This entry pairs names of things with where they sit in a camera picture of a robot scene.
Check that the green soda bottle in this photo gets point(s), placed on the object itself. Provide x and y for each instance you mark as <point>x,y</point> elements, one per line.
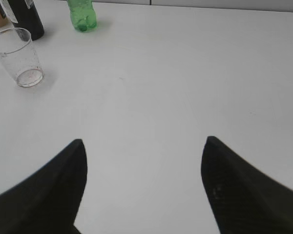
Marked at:
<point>82,15</point>

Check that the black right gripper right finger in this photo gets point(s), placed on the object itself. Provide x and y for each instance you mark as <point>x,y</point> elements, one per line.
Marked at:
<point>242,198</point>

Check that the dark red wine bottle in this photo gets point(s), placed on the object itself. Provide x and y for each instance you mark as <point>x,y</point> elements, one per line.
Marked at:
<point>23,14</point>

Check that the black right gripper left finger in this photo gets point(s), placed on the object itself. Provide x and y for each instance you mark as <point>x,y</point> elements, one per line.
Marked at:
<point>47,202</point>

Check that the transparent plastic cup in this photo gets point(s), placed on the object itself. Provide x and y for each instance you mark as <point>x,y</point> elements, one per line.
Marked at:
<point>19,57</point>

